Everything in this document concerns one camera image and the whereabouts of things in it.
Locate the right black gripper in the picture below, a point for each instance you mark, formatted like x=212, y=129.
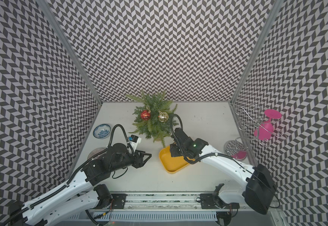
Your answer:
x=173, y=149

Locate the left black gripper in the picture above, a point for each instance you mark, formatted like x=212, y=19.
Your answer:
x=139, y=158

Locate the small green christmas tree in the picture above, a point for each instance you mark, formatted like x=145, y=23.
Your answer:
x=153, y=129

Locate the gold ball ornament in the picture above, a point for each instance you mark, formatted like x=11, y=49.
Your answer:
x=163, y=116

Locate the red ball ornament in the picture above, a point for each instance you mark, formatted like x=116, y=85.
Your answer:
x=145, y=115

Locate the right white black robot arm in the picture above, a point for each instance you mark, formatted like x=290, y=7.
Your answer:
x=256, y=187

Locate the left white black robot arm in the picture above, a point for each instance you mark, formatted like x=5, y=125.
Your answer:
x=83, y=190

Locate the yellow plastic tray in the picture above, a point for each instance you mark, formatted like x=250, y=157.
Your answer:
x=171, y=164

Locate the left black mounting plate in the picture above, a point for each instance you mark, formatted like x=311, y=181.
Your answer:
x=118, y=201

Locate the black mounting plate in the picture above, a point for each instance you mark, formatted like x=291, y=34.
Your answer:
x=210, y=201
x=118, y=201

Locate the blue patterned small bowl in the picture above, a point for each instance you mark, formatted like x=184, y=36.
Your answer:
x=102, y=131

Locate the clear glass dish left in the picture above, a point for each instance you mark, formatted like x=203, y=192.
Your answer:
x=96, y=152

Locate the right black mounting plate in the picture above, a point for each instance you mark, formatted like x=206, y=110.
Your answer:
x=210, y=201

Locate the white ribbed vent strip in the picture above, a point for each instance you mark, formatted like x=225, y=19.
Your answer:
x=159, y=216

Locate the pink plastic wine glass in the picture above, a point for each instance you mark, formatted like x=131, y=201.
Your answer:
x=265, y=130

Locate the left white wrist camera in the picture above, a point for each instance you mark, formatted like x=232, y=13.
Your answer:
x=134, y=141

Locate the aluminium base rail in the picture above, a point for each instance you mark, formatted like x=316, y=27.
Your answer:
x=169, y=201

